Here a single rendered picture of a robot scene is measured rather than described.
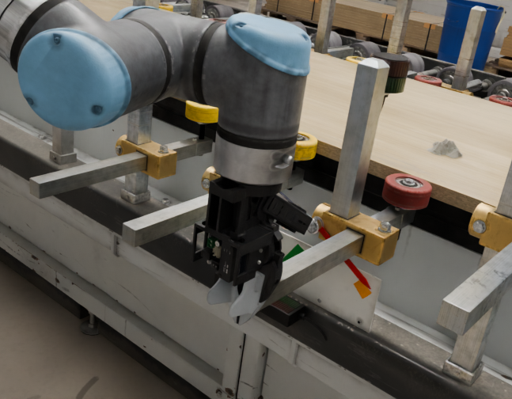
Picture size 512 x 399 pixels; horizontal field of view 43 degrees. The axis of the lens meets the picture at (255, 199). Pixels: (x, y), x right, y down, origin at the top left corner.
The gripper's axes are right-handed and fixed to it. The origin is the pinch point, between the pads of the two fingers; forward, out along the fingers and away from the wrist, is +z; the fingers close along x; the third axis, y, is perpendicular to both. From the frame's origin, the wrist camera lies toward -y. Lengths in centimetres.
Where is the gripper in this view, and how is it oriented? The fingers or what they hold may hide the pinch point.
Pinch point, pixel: (244, 313)
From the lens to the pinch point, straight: 84.9
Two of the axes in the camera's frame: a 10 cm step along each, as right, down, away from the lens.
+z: -1.2, 9.0, 4.1
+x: 7.6, 3.5, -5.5
